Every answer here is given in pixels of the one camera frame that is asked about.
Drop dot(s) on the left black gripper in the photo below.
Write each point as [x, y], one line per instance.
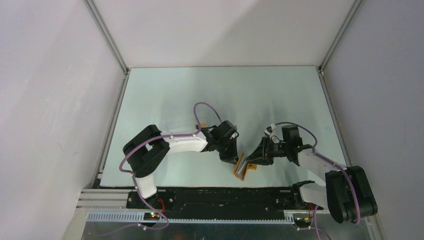
[233, 153]

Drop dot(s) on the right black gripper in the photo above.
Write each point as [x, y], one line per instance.
[262, 155]

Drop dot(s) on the orange card holder wallet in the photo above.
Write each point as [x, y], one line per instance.
[242, 167]

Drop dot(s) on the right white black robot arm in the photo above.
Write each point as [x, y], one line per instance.
[346, 192]

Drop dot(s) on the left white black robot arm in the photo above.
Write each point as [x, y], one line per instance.
[148, 148]

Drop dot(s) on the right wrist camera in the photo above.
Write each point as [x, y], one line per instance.
[270, 130]

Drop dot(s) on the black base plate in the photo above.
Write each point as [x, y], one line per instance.
[227, 203]

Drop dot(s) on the grey slotted cable duct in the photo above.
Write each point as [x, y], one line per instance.
[141, 217]

